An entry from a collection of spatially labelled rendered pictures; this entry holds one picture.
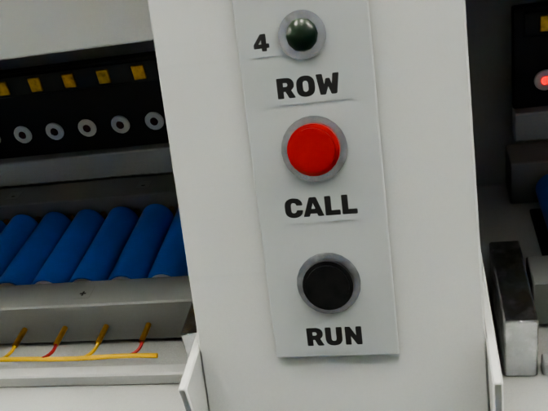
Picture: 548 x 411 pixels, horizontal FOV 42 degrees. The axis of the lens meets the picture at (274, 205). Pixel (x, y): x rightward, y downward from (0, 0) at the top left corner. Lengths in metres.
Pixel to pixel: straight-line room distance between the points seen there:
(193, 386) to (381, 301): 0.07
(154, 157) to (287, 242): 0.20
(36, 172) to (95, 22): 0.21
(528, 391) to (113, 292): 0.18
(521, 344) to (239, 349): 0.11
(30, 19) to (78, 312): 0.14
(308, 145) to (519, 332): 0.11
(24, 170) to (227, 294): 0.24
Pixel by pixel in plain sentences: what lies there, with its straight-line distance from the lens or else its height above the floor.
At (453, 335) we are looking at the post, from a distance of 0.24.
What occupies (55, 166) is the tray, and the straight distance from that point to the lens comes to 0.44.
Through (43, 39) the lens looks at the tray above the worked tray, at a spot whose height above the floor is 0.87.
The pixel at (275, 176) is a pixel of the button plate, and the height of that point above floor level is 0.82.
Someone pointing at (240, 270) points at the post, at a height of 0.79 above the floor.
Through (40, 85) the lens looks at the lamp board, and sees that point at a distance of 0.42.
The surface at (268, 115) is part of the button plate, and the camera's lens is 0.22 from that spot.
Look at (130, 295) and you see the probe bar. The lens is 0.33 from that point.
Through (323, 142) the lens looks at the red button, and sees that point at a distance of 0.21.
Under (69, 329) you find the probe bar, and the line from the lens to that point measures 0.35.
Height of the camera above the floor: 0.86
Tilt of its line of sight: 12 degrees down
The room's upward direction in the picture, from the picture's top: 7 degrees counter-clockwise
